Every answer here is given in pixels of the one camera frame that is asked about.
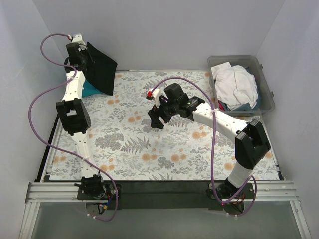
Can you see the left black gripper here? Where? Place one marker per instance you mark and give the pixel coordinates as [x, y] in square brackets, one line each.
[84, 58]

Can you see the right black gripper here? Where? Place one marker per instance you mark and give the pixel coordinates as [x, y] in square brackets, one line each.
[159, 113]

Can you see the black t shirt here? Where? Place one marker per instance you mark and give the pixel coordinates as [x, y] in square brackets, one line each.
[102, 74]

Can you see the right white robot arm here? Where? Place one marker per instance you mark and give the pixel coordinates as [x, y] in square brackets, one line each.
[250, 140]

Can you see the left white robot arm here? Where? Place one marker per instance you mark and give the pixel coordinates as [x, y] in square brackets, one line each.
[76, 121]

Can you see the folded teal t shirt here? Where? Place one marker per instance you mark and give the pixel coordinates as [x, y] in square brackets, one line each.
[89, 90]

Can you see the white t shirt in bin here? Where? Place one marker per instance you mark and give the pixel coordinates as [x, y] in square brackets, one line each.
[235, 82]

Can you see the clear plastic bin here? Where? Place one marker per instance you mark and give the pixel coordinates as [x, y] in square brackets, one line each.
[253, 66]

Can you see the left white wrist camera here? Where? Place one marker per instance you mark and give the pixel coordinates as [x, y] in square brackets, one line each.
[77, 38]

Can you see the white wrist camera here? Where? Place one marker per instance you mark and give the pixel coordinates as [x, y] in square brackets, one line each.
[154, 94]
[77, 38]

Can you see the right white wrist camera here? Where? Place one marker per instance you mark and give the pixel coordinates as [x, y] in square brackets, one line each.
[154, 94]

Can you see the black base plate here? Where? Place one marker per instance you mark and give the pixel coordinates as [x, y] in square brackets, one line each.
[157, 195]

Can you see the aluminium frame rail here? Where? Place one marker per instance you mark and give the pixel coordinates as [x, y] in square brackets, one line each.
[265, 190]

